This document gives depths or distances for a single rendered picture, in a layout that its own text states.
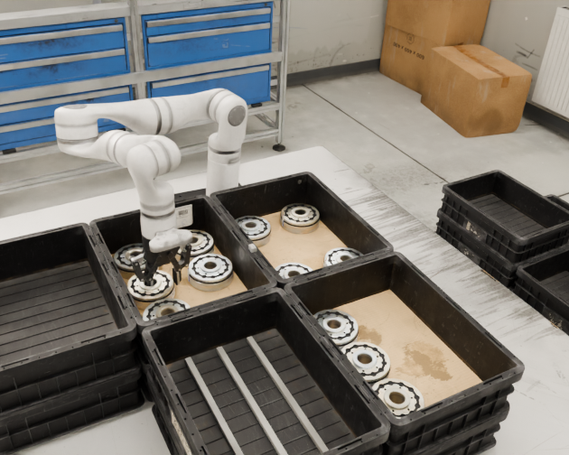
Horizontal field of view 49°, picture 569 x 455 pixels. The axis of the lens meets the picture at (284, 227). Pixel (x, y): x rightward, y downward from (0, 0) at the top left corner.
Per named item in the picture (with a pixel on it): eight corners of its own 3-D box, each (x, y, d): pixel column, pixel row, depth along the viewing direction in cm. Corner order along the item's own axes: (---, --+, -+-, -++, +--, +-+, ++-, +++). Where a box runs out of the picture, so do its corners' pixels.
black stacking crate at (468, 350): (279, 328, 136) (281, 287, 130) (389, 290, 148) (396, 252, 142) (386, 472, 108) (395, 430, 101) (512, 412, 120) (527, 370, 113)
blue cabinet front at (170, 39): (149, 122, 332) (140, 14, 300) (269, 99, 362) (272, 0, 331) (152, 124, 330) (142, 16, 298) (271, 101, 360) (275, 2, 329)
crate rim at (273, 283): (88, 228, 147) (87, 220, 146) (207, 201, 160) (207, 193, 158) (140, 338, 119) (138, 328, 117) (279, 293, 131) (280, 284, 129)
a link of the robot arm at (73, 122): (46, 104, 142) (145, 94, 158) (51, 145, 145) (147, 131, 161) (63, 110, 136) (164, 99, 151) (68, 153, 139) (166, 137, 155)
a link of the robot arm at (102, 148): (110, 177, 128) (107, 136, 125) (51, 153, 146) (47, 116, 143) (148, 169, 134) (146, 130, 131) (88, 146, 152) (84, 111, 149)
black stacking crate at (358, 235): (209, 232, 165) (208, 195, 158) (306, 207, 177) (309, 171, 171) (278, 327, 136) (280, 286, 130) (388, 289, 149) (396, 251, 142)
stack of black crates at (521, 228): (420, 278, 259) (440, 185, 234) (473, 259, 272) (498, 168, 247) (490, 339, 231) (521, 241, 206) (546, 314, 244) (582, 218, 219)
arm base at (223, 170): (201, 192, 187) (203, 141, 177) (230, 189, 190) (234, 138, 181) (211, 208, 180) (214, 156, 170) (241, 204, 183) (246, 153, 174)
